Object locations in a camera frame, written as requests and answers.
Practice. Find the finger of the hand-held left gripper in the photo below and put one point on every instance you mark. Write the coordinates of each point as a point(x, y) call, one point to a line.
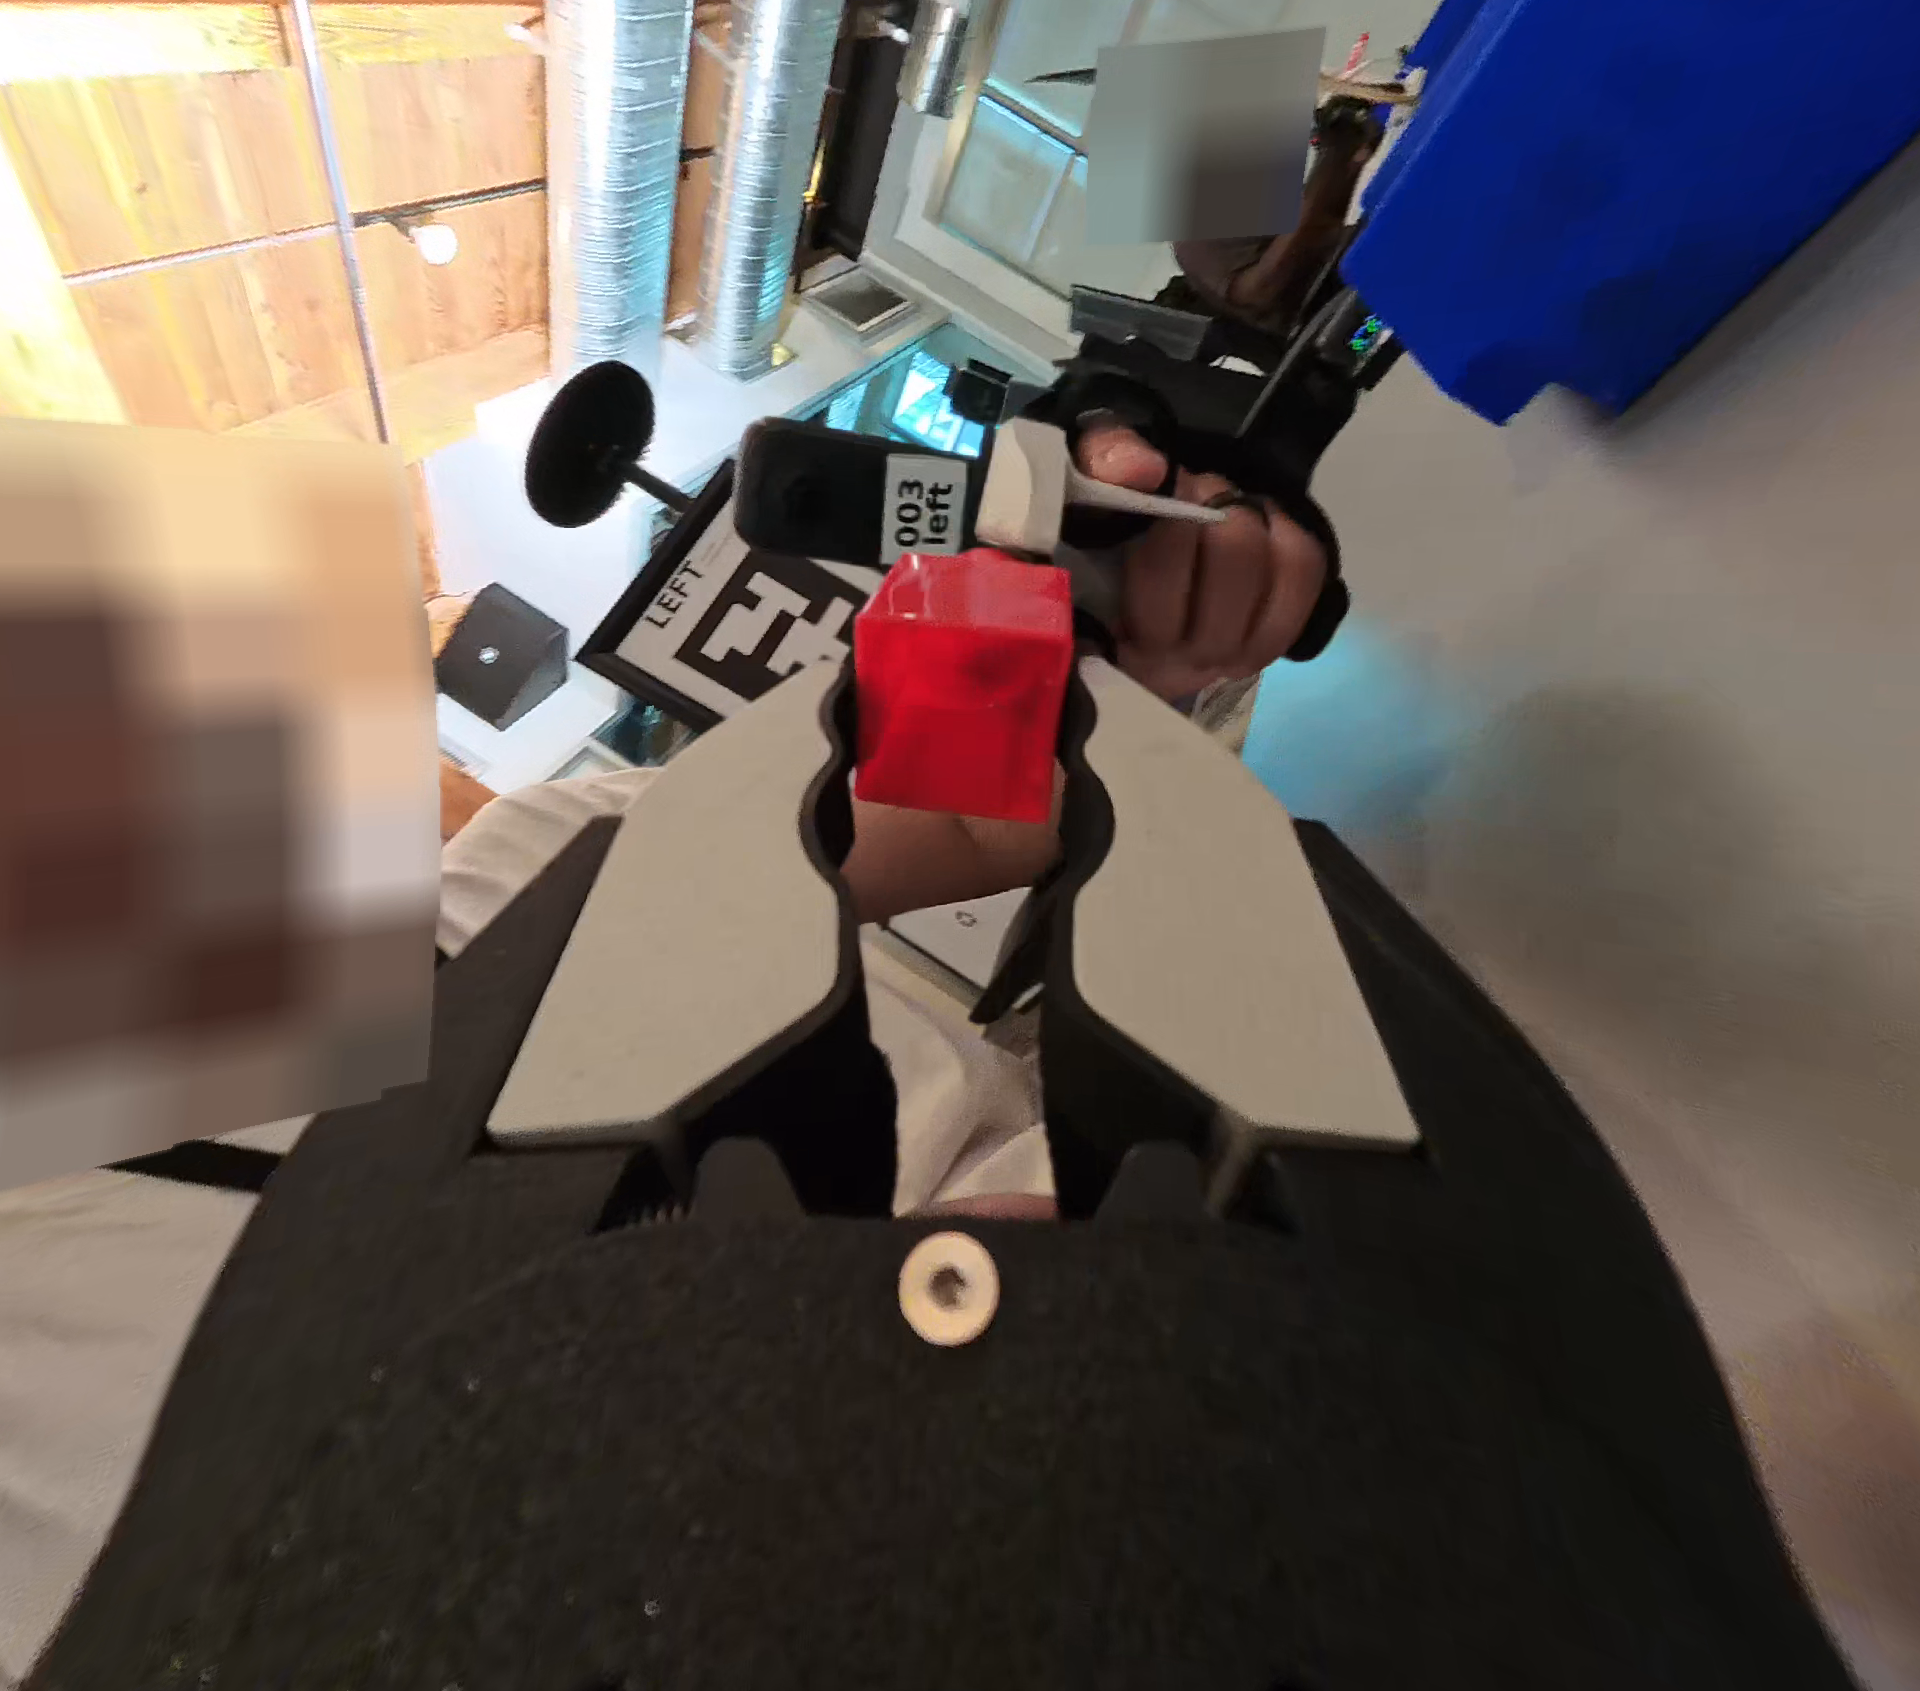
point(1026, 491)
point(1094, 619)

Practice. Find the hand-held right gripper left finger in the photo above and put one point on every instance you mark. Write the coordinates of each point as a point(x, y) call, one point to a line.
point(690, 959)

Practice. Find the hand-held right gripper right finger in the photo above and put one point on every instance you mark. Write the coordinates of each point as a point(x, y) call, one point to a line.
point(1214, 959)

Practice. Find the red object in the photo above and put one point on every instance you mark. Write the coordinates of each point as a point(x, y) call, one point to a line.
point(960, 702)

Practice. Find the blue plastic bin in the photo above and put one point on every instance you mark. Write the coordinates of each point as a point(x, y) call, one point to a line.
point(1651, 72)

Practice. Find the person's left forearm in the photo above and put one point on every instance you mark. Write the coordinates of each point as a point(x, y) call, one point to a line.
point(945, 859)

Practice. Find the framed black-white marker sign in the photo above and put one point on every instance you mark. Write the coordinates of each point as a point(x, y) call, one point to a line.
point(749, 626)

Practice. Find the black office chair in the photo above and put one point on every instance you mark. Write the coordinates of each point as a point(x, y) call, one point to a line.
point(1169, 326)

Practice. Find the black floor lamp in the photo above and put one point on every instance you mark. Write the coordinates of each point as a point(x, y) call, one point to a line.
point(593, 447)

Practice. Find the black box speaker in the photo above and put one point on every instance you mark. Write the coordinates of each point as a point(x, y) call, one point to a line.
point(501, 656)

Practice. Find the black device green display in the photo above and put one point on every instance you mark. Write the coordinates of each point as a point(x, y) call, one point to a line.
point(1366, 350)

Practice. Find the ceiling light bulb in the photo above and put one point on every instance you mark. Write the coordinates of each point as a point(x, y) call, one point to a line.
point(434, 245)

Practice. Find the silver ceiling duct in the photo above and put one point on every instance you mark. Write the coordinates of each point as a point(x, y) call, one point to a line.
point(940, 54)
point(622, 72)
point(779, 72)

